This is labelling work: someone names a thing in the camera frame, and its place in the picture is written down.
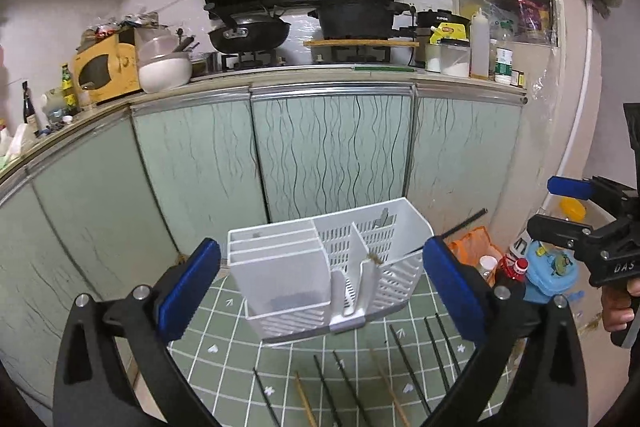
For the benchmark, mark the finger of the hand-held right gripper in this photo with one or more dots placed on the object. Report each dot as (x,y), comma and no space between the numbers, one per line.
(567,187)
(555,229)

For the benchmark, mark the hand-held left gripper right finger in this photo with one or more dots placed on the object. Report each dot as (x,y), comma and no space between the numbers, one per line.
(452,292)

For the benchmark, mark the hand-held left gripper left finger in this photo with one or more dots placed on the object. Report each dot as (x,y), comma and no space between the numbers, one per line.
(192,287)

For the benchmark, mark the white plastic utensil holder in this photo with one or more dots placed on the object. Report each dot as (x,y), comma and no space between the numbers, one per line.
(280,267)

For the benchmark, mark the row of black chopsticks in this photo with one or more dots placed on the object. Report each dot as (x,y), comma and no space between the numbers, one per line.
(327,389)

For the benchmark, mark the person's right hand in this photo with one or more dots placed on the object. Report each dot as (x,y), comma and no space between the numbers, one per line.
(617,307)

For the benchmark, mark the yellow-capped oil bottle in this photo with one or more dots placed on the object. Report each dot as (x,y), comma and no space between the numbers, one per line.
(572,208)

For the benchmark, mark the white-capped jar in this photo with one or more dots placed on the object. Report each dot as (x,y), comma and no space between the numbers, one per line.
(487,267)

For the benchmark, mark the blue plastic container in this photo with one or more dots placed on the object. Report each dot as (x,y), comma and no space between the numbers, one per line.
(547,277)

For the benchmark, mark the orange bag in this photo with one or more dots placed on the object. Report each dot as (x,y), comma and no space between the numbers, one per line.
(475,247)

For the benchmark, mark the red-capped bottle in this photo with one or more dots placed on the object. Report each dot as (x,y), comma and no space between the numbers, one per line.
(515,274)

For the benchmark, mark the thin black chopstick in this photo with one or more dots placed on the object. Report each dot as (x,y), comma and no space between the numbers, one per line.
(467,221)

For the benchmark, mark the white pipe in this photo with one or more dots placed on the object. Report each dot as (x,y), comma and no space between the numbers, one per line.
(582,82)

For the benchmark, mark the green glass cabinet door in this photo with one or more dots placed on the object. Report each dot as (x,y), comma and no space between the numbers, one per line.
(100,207)
(30,282)
(200,167)
(465,157)
(330,152)

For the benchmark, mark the small yellow box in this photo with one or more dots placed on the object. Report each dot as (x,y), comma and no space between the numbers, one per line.
(517,80)

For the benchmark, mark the green grid mat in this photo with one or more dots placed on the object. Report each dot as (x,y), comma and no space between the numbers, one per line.
(300,352)

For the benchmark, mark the white green-label bottle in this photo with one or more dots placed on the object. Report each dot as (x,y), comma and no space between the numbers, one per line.
(504,67)

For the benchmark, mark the clear squeeze bottle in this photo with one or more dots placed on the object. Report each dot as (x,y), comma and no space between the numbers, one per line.
(480,47)

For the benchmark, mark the clear black-lidded container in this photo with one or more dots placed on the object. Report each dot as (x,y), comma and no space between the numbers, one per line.
(456,59)

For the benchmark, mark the round white jar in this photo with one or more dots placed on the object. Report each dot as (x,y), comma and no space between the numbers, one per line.
(433,57)

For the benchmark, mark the yellow pouch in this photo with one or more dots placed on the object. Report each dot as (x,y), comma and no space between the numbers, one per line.
(450,32)

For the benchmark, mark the black rice cooker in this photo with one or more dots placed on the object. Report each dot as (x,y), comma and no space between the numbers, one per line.
(440,18)

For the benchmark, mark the large white bowl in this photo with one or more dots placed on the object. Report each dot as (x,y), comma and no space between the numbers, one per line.
(165,74)

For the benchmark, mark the green yellow-label bottle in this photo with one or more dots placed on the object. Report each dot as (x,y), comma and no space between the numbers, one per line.
(70,89)

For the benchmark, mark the gas stove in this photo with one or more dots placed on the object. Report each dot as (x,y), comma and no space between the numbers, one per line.
(250,59)

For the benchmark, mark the yellow microwave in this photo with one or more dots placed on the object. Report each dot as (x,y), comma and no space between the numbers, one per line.
(100,67)

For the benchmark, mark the dark glass bottle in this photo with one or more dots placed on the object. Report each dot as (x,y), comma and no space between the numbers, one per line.
(29,109)

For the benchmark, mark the translucent plastic bowl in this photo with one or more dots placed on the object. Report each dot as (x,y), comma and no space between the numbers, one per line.
(155,48)

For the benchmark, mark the wooden board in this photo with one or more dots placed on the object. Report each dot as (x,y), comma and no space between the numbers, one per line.
(360,42)

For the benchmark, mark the black wok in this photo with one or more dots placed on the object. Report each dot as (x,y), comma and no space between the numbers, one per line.
(250,34)

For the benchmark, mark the black lidded pot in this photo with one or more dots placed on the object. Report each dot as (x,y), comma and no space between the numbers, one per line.
(350,17)

